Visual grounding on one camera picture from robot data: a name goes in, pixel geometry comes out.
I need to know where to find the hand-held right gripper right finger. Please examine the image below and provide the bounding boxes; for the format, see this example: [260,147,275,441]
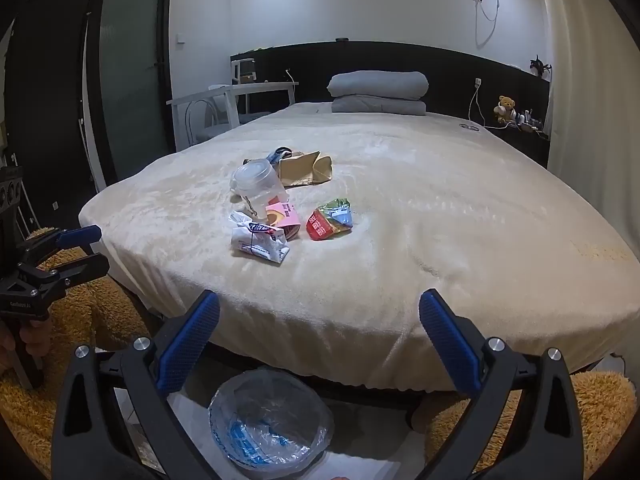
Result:
[419,288,591,480]

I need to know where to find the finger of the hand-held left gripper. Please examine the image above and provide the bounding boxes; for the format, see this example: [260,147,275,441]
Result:
[15,254,111,297]
[17,225,103,266]

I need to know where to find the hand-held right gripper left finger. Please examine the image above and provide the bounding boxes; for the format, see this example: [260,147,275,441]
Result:
[51,289,221,480]

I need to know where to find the bin with clear plastic liner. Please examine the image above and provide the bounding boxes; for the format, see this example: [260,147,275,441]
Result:
[208,367,335,478]

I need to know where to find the white carton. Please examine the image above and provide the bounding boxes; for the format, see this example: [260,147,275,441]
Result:
[229,211,291,264]

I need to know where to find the pink drink carton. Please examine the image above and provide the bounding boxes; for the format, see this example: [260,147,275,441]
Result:
[265,201,301,238]

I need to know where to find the clear plastic cup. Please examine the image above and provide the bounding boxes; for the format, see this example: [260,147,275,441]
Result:
[230,160,290,211]

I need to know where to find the red and green snack wrapper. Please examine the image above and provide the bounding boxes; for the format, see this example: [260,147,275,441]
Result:
[306,199,354,242]

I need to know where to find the blue and white wrapper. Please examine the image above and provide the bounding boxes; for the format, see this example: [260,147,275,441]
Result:
[265,146,296,166]

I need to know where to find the brown paper bag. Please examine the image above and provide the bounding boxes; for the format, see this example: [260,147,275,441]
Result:
[277,150,334,188]

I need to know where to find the person's left hand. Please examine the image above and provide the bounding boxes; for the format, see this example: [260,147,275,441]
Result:
[0,317,53,376]

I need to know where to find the brown plush fabric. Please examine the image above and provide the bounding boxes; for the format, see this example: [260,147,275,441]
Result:
[0,227,640,480]

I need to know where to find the beige plush bed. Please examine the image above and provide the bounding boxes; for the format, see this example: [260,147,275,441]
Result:
[78,101,640,396]

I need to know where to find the black wardrobe panel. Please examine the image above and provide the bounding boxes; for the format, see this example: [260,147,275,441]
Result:
[5,0,97,231]

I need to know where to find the frosted glass door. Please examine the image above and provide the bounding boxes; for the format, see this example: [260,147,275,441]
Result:
[82,0,176,191]

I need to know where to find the white desk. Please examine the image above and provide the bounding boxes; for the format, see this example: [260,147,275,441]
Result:
[166,81,299,148]

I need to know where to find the white desktop appliance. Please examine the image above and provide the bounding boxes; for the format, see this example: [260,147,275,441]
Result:
[232,57,258,85]

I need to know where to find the cluster of small bottles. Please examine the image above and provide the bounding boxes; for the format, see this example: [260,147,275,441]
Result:
[515,107,546,136]

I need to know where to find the brown teddy bear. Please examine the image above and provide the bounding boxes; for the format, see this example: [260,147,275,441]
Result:
[494,95,517,123]

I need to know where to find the grey folded quilt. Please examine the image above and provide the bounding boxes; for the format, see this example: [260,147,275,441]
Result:
[331,97,427,116]

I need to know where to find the grey folded pillows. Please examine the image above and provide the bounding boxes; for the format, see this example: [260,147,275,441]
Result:
[327,71,430,102]

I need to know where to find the beige curtain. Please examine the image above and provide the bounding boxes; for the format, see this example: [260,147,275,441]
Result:
[532,0,640,261]

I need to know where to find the black headboard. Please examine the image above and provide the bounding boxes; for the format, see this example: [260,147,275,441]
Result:
[230,41,551,126]

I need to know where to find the white wire chair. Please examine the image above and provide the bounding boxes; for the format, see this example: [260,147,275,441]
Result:
[185,97,241,147]

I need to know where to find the white charger cable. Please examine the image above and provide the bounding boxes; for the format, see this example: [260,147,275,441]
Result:
[467,82,488,126]

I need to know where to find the white wall cable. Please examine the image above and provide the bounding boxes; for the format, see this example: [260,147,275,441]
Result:
[472,0,516,48]

